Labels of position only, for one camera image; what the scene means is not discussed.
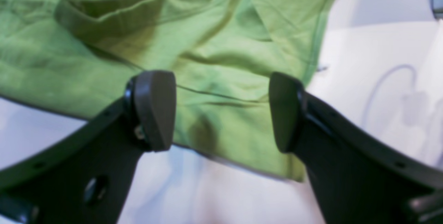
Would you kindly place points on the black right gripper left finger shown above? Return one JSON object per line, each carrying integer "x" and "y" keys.
{"x": 86, "y": 177}

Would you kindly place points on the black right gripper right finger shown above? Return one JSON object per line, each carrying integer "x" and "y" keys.
{"x": 356, "y": 179}

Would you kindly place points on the green T-shirt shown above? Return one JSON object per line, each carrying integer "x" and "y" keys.
{"x": 74, "y": 57}

